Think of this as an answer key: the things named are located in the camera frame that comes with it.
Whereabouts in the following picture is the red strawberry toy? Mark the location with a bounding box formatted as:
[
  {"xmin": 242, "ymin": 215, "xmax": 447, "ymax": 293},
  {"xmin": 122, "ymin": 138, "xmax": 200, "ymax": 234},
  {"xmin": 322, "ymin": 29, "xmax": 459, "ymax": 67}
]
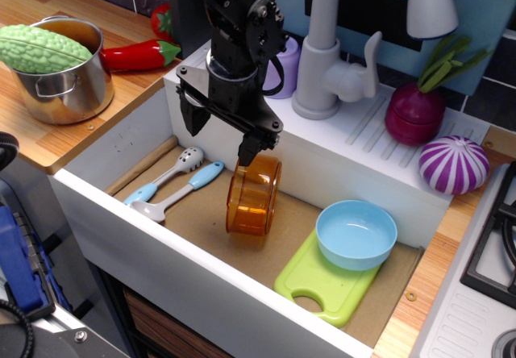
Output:
[{"xmin": 151, "ymin": 3, "xmax": 174, "ymax": 43}]

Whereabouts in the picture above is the light blue backboard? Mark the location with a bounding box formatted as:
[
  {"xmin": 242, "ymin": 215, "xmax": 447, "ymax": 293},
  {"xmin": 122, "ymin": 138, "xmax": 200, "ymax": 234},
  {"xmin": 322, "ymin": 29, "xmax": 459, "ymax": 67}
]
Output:
[{"xmin": 277, "ymin": 0, "xmax": 515, "ymax": 77}]

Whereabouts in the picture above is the grey toy faucet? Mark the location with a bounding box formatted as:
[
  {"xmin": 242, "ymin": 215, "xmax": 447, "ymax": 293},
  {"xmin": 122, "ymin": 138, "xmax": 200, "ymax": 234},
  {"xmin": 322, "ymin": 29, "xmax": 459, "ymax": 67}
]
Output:
[{"xmin": 292, "ymin": 0, "xmax": 383, "ymax": 120}]

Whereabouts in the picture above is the blue box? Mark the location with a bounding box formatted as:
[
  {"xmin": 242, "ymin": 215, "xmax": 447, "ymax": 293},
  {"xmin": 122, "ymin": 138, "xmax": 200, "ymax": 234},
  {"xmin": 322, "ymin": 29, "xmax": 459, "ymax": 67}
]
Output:
[{"xmin": 1, "ymin": 181, "xmax": 55, "ymax": 321}]

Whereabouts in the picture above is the green bitter gourd toy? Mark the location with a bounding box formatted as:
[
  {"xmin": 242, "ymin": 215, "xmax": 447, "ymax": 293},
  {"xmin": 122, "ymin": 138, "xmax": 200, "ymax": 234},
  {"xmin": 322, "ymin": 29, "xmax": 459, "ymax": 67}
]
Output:
[{"xmin": 1, "ymin": 24, "xmax": 93, "ymax": 74}]

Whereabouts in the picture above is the light blue bowl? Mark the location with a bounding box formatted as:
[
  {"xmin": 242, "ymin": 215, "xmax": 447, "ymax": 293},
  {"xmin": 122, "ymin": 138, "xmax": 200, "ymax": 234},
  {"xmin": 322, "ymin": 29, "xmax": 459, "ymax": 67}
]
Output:
[{"xmin": 315, "ymin": 200, "xmax": 397, "ymax": 271}]

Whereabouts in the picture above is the black cable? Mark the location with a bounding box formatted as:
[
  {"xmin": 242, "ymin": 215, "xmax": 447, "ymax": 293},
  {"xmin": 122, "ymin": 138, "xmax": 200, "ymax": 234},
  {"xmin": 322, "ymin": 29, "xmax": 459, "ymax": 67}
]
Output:
[{"xmin": 0, "ymin": 299, "xmax": 34, "ymax": 358}]

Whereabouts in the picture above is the orange transparent pot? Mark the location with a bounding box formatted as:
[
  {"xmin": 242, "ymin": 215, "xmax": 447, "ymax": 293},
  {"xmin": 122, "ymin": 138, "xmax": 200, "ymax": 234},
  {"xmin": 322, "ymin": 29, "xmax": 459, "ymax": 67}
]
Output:
[{"xmin": 226, "ymin": 154, "xmax": 282, "ymax": 236}]

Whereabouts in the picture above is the white sink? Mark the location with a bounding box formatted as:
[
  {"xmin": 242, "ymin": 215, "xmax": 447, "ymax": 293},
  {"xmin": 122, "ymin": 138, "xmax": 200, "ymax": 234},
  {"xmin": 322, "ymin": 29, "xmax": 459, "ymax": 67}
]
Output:
[{"xmin": 48, "ymin": 39, "xmax": 492, "ymax": 358}]

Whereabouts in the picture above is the purple striped onion toy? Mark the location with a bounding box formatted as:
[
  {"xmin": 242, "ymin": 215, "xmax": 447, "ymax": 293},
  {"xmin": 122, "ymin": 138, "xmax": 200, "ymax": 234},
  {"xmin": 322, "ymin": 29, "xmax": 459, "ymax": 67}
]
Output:
[{"xmin": 418, "ymin": 135, "xmax": 489, "ymax": 195}]

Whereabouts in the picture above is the red chili pepper toy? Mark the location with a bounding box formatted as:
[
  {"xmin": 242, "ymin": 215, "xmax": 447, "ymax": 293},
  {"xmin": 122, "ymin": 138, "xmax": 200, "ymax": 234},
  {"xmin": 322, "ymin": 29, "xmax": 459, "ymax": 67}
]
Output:
[{"xmin": 100, "ymin": 40, "xmax": 181, "ymax": 71}]

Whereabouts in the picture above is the black stove grate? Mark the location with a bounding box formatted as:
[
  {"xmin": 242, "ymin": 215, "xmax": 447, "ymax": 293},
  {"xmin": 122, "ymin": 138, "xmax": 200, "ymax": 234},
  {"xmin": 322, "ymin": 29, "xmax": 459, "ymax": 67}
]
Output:
[{"xmin": 460, "ymin": 162, "xmax": 515, "ymax": 309}]

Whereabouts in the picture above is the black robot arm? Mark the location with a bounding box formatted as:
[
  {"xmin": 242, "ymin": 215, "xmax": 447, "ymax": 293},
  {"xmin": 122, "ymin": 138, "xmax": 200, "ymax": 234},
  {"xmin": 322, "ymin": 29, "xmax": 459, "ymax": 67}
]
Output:
[{"xmin": 177, "ymin": 0, "xmax": 289, "ymax": 166}]

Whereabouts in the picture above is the green cutting board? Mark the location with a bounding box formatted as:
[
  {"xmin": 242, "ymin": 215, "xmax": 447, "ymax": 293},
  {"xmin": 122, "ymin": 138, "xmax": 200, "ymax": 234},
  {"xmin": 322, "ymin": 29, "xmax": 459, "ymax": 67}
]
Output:
[{"xmin": 273, "ymin": 231, "xmax": 381, "ymax": 328}]

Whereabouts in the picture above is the white cone lamp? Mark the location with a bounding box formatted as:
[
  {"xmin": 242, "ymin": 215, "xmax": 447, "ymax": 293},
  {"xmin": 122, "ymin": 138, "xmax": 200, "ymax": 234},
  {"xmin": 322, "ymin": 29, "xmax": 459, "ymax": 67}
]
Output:
[{"xmin": 406, "ymin": 0, "xmax": 459, "ymax": 40}]

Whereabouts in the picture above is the white ladle blue handle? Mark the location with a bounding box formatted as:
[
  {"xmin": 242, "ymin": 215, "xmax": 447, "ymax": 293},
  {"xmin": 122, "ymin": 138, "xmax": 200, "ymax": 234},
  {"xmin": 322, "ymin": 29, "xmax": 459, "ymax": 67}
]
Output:
[{"xmin": 130, "ymin": 161, "xmax": 225, "ymax": 223}]

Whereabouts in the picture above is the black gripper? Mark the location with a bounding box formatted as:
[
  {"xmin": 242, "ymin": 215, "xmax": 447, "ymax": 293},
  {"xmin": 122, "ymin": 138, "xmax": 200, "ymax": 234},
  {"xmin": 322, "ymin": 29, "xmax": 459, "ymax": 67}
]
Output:
[{"xmin": 177, "ymin": 65, "xmax": 283, "ymax": 167}]

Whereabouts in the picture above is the purple cup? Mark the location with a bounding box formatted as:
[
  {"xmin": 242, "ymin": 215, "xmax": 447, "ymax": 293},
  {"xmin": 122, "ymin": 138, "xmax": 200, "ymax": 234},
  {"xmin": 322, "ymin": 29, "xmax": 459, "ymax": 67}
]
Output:
[{"xmin": 261, "ymin": 35, "xmax": 302, "ymax": 100}]

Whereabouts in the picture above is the magenta radish toy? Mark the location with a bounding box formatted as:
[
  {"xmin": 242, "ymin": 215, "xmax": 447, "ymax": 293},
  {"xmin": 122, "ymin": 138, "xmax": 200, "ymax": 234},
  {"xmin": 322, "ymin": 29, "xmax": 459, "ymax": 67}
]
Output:
[{"xmin": 385, "ymin": 35, "xmax": 492, "ymax": 146}]

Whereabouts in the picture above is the white slotted spoon blue handle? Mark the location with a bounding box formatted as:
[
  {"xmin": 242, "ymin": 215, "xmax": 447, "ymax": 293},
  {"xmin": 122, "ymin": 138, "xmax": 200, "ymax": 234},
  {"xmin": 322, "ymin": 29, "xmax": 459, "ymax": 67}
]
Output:
[{"xmin": 123, "ymin": 147, "xmax": 204, "ymax": 206}]

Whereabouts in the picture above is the steel pot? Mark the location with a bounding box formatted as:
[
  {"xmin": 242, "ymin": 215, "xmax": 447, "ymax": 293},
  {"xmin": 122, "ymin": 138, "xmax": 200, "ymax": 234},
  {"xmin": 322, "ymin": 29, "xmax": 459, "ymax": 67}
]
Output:
[{"xmin": 11, "ymin": 15, "xmax": 114, "ymax": 124}]

